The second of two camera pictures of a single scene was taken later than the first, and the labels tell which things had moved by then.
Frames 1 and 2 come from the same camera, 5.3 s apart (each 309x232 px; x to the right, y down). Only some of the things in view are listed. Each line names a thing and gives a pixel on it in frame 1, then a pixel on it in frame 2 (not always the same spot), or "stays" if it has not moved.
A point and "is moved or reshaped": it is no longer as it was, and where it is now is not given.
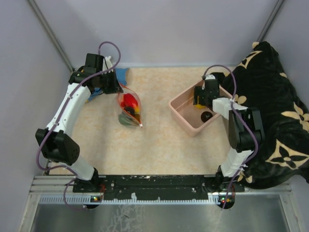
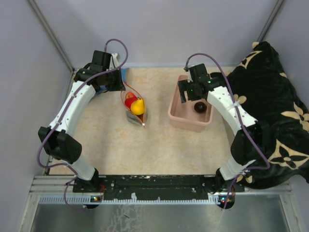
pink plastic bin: [192, 120] is moved or reshaped
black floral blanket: [259, 81] stays
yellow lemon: [198, 106] → [137, 106]
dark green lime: [124, 120] → [133, 118]
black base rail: [157, 187] stays
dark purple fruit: [205, 115] → [200, 107]
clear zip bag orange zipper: [129, 105] is moved or reshaped
